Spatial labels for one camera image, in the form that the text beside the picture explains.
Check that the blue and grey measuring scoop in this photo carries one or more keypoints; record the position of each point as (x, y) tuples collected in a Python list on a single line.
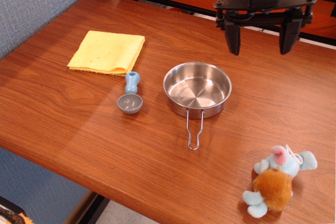
[(131, 102)]

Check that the steel pan with wire handle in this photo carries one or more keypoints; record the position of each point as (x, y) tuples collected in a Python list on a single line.
[(196, 90)]

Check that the blue and orange plush doll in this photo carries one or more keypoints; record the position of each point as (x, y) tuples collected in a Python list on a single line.
[(272, 187)]

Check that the black table leg frame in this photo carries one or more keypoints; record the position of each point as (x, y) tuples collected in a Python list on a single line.
[(89, 209)]

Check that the black basket with orange item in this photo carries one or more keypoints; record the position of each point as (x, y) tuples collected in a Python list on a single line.
[(12, 214)]

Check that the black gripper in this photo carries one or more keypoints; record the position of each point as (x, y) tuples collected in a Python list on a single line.
[(291, 15)]

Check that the yellow folded cloth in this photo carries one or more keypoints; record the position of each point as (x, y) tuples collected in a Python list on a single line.
[(107, 53)]

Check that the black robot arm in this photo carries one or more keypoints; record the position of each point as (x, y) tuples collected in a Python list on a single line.
[(290, 15)]

